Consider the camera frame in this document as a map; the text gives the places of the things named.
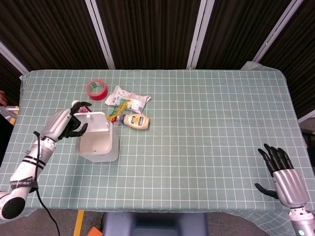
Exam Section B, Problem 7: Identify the white rectangular bin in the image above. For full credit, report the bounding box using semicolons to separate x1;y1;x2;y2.
73;112;120;163

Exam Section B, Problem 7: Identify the yellow floor tape strip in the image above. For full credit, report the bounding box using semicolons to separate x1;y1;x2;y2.
73;210;85;236

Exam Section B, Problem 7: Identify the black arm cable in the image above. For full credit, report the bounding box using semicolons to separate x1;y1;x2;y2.
33;131;61;236

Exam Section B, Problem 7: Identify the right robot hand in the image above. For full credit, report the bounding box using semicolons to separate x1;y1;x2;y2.
254;143;310;207

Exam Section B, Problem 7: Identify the mayonnaise squeeze bottle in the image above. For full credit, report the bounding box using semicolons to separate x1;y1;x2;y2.
118;113;151;130

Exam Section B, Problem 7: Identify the white folding screen frame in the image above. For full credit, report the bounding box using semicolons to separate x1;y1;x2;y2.
0;0;315;123

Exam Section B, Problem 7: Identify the orange box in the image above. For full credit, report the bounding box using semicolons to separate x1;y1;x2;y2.
87;226;103;236

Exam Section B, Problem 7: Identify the red tape roll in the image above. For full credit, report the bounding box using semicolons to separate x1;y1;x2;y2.
86;79;108;101

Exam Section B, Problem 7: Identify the white crumpled snack bag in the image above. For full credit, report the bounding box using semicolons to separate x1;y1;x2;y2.
104;86;152;114

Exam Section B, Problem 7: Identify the yellow green red wrapper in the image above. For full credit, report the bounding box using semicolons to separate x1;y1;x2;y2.
107;102;132;123

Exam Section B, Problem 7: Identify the green grid tablecloth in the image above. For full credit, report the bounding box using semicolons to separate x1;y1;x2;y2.
0;69;315;236

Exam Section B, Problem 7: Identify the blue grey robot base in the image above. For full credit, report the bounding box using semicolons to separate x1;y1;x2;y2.
102;212;209;236

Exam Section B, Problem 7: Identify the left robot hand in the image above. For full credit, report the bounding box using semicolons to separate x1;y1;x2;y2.
39;101;93;144

